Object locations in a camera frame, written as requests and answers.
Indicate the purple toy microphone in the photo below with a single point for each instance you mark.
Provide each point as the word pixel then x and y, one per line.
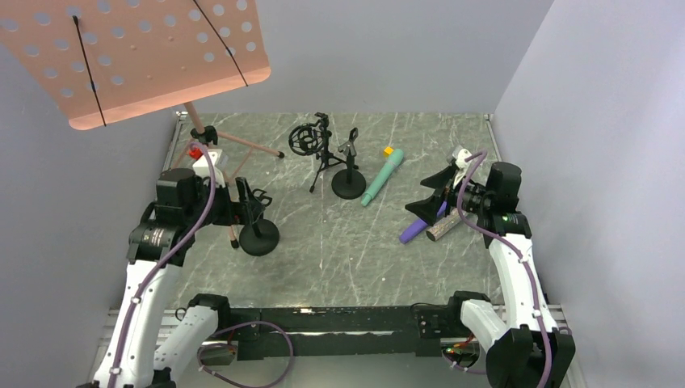
pixel 419 225

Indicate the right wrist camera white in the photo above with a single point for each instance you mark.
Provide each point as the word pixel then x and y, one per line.
pixel 458 159

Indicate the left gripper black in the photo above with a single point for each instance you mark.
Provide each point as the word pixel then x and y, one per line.
pixel 239 197

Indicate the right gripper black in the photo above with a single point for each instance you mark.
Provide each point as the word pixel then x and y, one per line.
pixel 447 192

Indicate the glitter silver toy microphone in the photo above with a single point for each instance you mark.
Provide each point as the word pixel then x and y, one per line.
pixel 443 226

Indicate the black round-base clip mic stand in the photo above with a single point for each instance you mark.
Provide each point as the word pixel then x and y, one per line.
pixel 350 183

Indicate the black shock mount tripod stand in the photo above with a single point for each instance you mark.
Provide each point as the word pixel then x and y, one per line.
pixel 313 139

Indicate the teal toy microphone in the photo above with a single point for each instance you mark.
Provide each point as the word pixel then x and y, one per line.
pixel 390 165

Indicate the pink perforated music stand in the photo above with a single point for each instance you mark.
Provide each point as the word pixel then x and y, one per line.
pixel 88 90

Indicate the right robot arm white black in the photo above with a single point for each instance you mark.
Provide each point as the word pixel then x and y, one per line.
pixel 526 348

